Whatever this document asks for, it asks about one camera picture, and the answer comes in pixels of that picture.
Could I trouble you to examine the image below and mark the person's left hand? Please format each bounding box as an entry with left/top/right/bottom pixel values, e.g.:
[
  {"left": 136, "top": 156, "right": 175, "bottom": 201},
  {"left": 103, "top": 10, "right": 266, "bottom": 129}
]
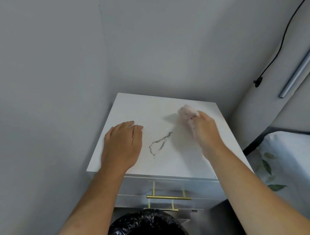
[{"left": 101, "top": 121, "right": 144, "bottom": 175}]

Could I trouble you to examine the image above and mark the black bed frame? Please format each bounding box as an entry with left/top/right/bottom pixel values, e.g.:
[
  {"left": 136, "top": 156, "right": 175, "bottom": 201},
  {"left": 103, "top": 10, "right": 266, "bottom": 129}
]
[{"left": 243, "top": 127, "right": 310, "bottom": 156}]

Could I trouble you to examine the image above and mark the black bin bag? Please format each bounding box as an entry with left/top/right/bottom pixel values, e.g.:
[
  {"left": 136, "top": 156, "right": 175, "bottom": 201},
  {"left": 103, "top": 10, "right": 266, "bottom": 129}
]
[{"left": 108, "top": 209, "right": 189, "bottom": 235}]

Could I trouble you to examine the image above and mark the white bedside cabinet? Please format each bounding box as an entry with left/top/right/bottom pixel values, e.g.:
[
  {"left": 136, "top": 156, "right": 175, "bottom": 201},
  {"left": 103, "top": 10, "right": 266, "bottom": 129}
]
[{"left": 86, "top": 93, "right": 254, "bottom": 235}]

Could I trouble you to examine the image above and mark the pale pink wiping cloth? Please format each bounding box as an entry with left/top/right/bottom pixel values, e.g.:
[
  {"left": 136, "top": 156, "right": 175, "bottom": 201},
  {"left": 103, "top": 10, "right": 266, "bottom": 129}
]
[{"left": 177, "top": 104, "right": 200, "bottom": 140}]

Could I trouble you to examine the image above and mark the dark grey stain mark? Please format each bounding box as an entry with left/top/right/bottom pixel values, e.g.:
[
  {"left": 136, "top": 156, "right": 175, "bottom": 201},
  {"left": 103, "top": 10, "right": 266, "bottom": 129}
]
[{"left": 149, "top": 132, "right": 174, "bottom": 157}]

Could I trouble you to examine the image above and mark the person's right forearm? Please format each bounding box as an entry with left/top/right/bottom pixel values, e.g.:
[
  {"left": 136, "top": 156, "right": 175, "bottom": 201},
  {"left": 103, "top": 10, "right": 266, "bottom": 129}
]
[{"left": 206, "top": 143, "right": 310, "bottom": 235}]

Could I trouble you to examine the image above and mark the person's right hand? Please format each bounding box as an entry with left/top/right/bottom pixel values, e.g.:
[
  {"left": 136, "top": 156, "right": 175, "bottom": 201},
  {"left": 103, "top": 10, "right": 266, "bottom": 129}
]
[{"left": 188, "top": 112, "right": 227, "bottom": 159}]

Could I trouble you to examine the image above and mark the black power cable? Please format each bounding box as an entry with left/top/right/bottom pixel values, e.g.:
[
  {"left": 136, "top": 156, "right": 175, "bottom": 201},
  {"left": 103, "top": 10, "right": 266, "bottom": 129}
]
[{"left": 253, "top": 0, "right": 307, "bottom": 88}]

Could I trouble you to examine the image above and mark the long gold drawer handle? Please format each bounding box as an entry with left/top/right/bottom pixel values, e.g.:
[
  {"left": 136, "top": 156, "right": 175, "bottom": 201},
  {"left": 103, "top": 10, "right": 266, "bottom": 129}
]
[{"left": 146, "top": 181, "right": 192, "bottom": 201}]

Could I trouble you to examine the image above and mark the person's left forearm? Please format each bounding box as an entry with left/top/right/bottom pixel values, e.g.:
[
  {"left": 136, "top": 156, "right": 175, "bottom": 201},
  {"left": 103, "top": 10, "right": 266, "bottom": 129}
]
[{"left": 58, "top": 167, "right": 127, "bottom": 235}]

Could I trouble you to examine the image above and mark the silver light bar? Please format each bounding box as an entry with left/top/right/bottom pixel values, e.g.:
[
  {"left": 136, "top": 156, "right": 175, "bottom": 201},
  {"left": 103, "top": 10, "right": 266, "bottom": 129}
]
[{"left": 278, "top": 49, "right": 310, "bottom": 99}]

